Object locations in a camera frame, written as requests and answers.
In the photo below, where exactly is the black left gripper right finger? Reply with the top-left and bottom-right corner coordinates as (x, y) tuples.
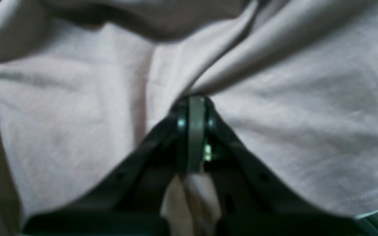
(196, 96), (369, 236)

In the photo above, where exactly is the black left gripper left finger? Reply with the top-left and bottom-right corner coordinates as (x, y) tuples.
(22, 98), (190, 236)

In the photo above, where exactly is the mauve pink t-shirt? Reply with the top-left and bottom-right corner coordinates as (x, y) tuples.
(0, 0), (378, 236)

